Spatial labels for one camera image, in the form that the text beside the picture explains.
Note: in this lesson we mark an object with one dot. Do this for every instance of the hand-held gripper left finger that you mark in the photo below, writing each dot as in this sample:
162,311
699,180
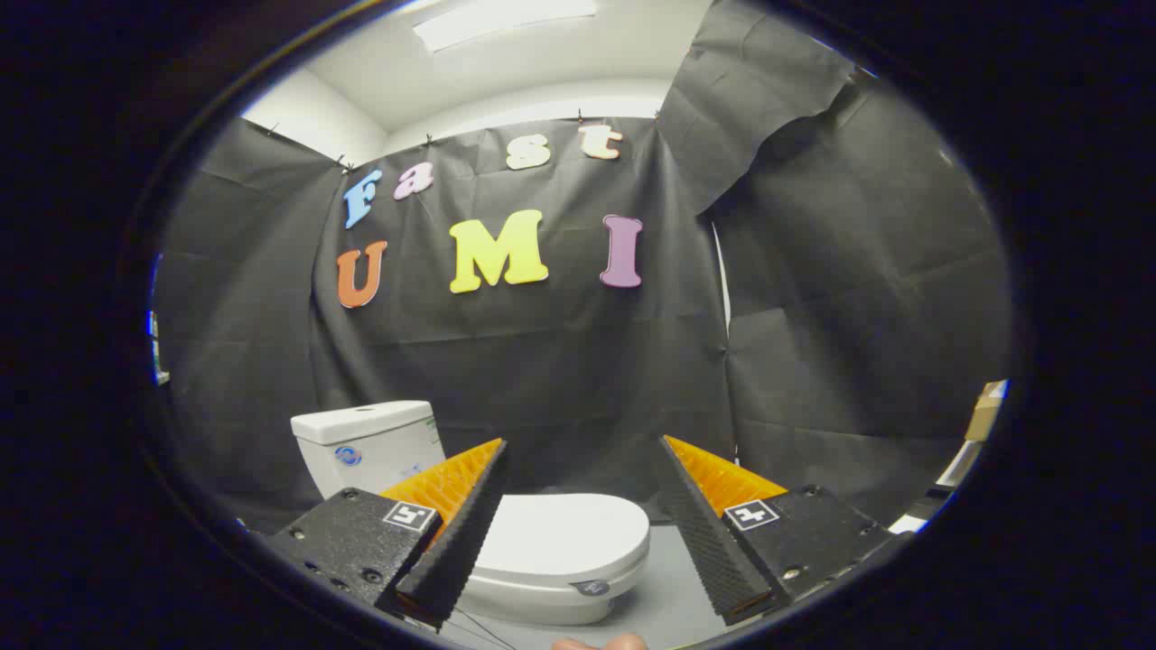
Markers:
456,551

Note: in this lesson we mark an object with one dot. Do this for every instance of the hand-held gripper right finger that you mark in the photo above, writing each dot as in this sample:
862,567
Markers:
713,551

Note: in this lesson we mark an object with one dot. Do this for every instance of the white toilet lid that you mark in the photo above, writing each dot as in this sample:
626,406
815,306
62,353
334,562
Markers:
564,537

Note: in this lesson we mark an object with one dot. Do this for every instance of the white toilet bowl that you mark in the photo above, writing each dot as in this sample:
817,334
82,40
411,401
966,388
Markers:
533,603

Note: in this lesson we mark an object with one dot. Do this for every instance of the black backdrop cloth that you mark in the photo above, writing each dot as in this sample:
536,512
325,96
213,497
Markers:
560,361

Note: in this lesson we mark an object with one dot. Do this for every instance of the cardboard box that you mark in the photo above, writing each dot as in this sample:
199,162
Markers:
986,411

